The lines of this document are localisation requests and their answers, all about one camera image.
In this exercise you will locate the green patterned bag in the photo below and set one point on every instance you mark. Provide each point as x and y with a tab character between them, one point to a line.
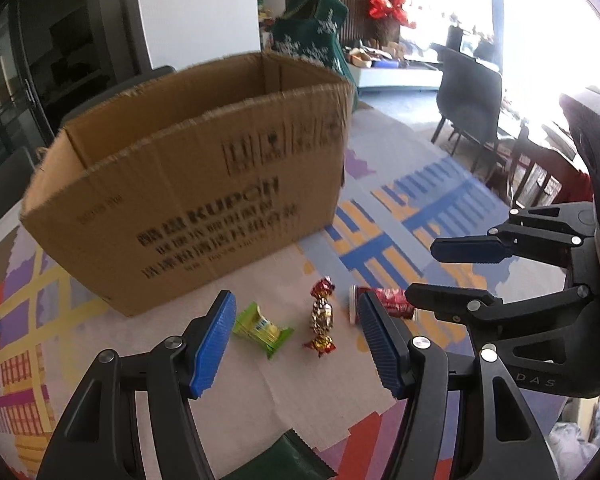
310	30

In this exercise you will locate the red bow decoration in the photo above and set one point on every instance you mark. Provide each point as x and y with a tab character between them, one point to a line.
387	5

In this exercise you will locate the black glass sliding door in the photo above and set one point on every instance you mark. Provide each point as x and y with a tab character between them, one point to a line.
40	50

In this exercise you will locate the brown cardboard box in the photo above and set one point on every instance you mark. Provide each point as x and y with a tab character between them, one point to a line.
180	210

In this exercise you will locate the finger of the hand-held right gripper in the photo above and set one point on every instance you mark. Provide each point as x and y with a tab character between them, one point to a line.
430	295
465	250

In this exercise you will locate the colourful patterned tablecloth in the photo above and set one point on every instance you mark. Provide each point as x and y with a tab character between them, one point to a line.
280	400

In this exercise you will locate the red and gold candy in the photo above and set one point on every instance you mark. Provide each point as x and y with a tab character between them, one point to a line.
321	315

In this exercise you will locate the white low cabinet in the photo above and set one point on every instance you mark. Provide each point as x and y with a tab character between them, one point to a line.
400	77

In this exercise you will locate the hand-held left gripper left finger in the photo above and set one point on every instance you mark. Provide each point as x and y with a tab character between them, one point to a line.
215	340

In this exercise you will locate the wooden slatted chair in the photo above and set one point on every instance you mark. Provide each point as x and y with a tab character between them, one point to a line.
540	170

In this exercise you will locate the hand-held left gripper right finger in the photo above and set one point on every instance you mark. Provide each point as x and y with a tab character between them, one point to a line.
380	345

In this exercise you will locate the dark green snack packet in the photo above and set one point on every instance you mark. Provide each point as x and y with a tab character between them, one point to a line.
275	460

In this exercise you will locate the red snack packet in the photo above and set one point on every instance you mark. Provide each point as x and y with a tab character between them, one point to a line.
395	302

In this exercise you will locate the dark dining chair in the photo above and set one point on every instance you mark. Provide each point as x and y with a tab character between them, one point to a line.
467	95

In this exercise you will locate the light green snack packet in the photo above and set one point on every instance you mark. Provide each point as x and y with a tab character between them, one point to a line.
260	327

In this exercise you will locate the grey upholstered chair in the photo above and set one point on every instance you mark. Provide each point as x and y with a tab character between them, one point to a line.
5	185
130	87

